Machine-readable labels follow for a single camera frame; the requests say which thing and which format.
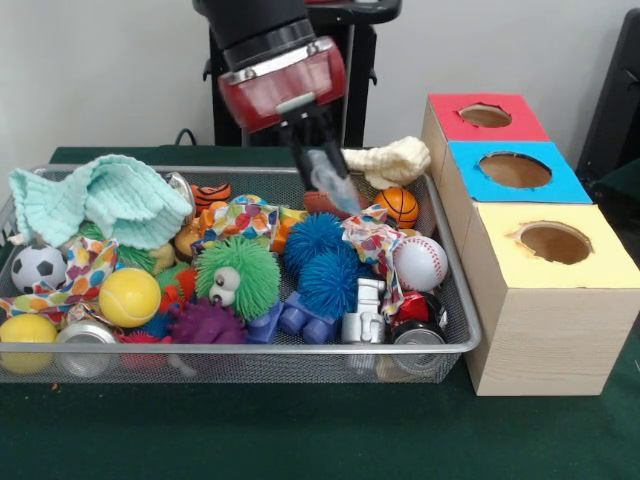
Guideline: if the orange basketball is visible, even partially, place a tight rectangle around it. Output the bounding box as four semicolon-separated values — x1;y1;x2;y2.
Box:
372;187;420;230

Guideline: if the blue spiky ball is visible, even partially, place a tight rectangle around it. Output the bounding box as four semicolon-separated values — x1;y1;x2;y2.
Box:
283;212;375;321

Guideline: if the black upright panel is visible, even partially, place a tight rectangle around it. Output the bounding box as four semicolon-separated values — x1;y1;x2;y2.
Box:
574;7;640;231

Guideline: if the yellow tennis ball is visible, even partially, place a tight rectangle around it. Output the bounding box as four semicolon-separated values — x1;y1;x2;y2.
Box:
98;268;162;329

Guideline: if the black cable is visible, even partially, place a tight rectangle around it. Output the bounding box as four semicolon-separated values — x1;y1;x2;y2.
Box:
174;128;216;147

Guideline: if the mint green cloth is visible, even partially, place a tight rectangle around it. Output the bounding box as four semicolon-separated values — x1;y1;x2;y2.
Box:
8;153;195;251

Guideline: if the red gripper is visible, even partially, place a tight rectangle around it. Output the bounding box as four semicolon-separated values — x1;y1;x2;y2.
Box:
217;35;351;187

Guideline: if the purple spiky toy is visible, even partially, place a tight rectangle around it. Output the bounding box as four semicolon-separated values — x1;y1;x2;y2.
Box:
168;298;249;345

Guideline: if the smooth yellow ball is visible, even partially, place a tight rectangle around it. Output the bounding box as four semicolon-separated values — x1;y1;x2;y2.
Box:
0;313;59;375

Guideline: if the silver toy robot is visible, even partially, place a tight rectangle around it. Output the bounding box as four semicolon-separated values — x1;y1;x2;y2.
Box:
341;277;388;346

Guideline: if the wooden box with three holes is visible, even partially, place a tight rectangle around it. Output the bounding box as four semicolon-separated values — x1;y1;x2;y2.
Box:
416;92;640;397

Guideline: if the green spiky ball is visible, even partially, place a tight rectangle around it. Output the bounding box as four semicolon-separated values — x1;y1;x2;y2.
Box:
194;235;283;322

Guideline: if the black and white soccer ball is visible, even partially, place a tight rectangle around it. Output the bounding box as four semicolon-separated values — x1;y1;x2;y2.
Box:
10;243;69;295

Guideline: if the crushed clear plastic bottle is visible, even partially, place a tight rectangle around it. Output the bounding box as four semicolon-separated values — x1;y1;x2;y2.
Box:
307;147;362;215

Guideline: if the brown toy football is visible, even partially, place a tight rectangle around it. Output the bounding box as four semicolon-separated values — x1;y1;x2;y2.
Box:
303;189;372;220

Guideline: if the dark green table cloth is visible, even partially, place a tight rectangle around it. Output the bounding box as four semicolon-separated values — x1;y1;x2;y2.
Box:
0;144;640;480

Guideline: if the green covered side table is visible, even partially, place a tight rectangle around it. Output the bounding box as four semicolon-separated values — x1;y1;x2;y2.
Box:
593;159;640;201

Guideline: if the silver mesh bin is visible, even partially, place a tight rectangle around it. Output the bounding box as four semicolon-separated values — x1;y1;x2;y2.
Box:
0;164;484;385

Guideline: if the cream cloth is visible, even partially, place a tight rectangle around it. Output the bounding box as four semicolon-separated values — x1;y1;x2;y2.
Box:
342;135;432;191

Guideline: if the white baseball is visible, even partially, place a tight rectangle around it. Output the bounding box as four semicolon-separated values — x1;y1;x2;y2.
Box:
393;235;450;292

